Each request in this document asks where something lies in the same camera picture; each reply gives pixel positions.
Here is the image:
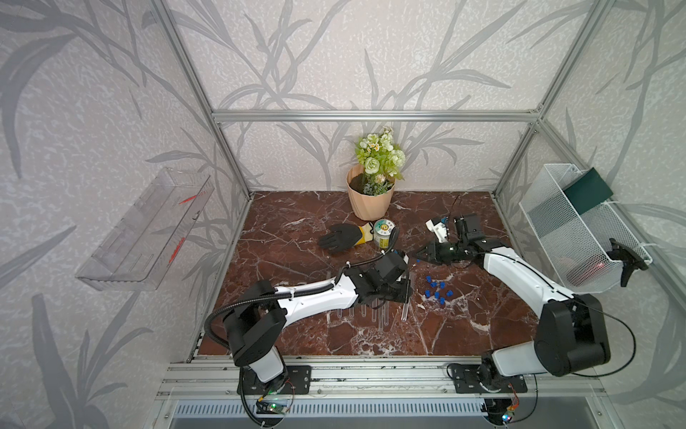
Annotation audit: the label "green yellow labelled round tin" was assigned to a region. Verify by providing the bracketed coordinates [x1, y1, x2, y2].
[373, 219, 396, 250]

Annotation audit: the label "black corrugated cable conduit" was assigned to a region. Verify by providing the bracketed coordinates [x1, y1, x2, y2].
[203, 281, 333, 350]

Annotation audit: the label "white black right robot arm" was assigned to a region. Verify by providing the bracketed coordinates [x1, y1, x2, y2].
[416, 214, 611, 379]

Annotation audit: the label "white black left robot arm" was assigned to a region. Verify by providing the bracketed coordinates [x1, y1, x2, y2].
[216, 251, 413, 384]

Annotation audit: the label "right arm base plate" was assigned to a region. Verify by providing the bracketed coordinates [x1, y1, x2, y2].
[447, 363, 529, 394]

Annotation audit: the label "clear plastic wall shelf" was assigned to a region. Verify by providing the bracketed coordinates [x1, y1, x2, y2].
[76, 167, 214, 291]

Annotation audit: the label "white wire mesh basket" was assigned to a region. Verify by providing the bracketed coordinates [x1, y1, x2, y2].
[520, 164, 653, 293]

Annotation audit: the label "beige ribbed flower pot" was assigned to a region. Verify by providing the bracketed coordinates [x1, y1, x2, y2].
[346, 164, 395, 221]

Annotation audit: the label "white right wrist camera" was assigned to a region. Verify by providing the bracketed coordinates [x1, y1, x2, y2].
[425, 218, 448, 243]

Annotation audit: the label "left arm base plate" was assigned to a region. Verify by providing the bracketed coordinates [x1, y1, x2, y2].
[237, 365, 312, 396]

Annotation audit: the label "green white artificial flowers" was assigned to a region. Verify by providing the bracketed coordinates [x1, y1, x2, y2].
[356, 126, 407, 197]

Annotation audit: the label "black work glove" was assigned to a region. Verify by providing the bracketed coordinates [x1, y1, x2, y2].
[318, 223, 373, 254]

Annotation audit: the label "aluminium frame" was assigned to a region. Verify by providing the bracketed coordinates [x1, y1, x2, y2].
[163, 1, 685, 409]

